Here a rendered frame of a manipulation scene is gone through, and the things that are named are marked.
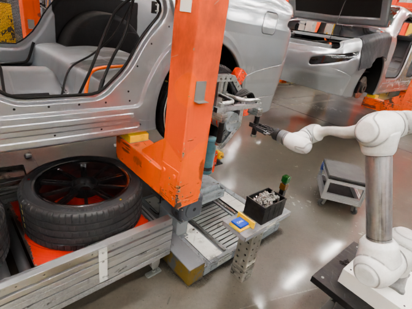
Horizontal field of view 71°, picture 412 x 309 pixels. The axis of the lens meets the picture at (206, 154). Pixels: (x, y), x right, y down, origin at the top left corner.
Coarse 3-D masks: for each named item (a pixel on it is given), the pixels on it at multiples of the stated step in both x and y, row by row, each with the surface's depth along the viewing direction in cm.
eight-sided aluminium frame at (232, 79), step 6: (222, 78) 185; (228, 78) 189; (234, 78) 193; (234, 84) 195; (234, 90) 204; (240, 102) 209; (240, 114) 213; (240, 120) 216; (228, 132) 219; (234, 132) 217; (222, 138) 217; (228, 138) 216; (222, 144) 212
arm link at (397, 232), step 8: (392, 232) 135; (400, 232) 133; (408, 232) 134; (400, 240) 131; (408, 240) 130; (400, 248) 130; (408, 248) 129; (408, 256) 128; (408, 264) 128; (408, 272) 135
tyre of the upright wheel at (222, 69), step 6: (222, 66) 193; (168, 72) 190; (222, 72) 195; (228, 72) 199; (168, 78) 187; (162, 84) 189; (168, 84) 184; (162, 90) 186; (162, 96) 186; (162, 102) 185; (234, 102) 216; (156, 108) 191; (162, 108) 186; (156, 114) 193; (162, 114) 188; (156, 120) 196; (162, 120) 190; (156, 126) 201; (162, 126) 193; (162, 132) 200
